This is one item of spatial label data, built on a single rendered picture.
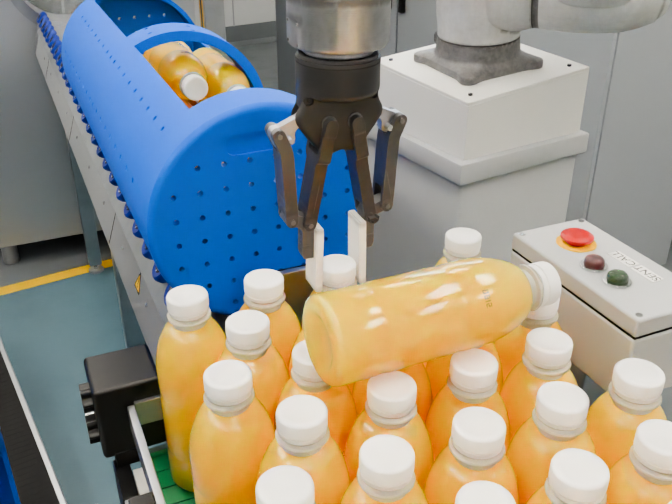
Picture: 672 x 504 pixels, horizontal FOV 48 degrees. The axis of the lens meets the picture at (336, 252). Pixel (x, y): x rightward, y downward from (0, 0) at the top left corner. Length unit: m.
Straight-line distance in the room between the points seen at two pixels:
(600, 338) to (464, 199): 0.64
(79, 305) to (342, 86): 2.36
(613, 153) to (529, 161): 1.17
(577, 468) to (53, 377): 2.18
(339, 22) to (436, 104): 0.78
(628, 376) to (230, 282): 0.50
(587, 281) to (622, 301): 0.04
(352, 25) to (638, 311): 0.38
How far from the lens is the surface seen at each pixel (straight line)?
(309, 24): 0.64
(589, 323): 0.82
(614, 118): 2.56
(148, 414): 0.85
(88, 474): 2.23
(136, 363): 0.85
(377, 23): 0.65
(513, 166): 1.44
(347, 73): 0.66
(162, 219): 0.90
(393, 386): 0.61
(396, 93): 1.50
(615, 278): 0.82
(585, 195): 2.60
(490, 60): 1.44
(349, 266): 0.76
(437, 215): 1.45
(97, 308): 2.90
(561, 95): 1.49
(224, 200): 0.91
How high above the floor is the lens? 1.50
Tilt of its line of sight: 28 degrees down
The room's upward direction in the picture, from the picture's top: straight up
